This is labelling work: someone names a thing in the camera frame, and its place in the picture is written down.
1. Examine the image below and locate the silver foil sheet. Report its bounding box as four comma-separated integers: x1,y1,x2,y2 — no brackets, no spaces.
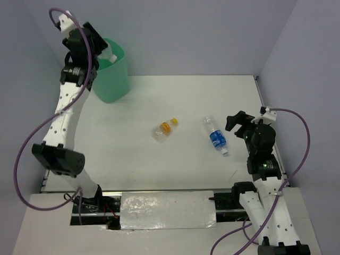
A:
120,191,217,230

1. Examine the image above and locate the green-blue label clear bottle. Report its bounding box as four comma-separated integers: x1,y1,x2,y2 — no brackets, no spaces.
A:
98,42,117,64

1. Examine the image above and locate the blue label clear bottle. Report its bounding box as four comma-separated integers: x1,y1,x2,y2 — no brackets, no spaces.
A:
203,116,228,156

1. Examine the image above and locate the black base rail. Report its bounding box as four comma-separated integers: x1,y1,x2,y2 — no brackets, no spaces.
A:
70,189,247,231

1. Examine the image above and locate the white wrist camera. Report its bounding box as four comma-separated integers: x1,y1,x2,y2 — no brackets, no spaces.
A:
251,107,277,125
57,13,77,37

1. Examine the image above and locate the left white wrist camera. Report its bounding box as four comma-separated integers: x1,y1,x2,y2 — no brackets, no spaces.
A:
57,13,77,37

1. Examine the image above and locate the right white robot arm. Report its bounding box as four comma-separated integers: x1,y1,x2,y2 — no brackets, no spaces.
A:
225,107,311,254

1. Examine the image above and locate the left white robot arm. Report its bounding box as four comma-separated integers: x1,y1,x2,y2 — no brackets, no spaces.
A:
32,22,108,212

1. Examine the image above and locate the yellow cap orange label bottle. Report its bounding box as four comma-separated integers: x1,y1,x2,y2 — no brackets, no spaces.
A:
152,118,179,142

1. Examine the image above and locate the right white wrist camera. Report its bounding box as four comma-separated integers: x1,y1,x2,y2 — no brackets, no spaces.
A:
251,107,277,125

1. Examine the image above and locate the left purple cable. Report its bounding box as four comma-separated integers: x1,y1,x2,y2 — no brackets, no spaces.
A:
13,8,94,225

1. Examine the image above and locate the green plastic bin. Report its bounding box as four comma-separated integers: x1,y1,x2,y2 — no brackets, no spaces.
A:
92,38,130,103

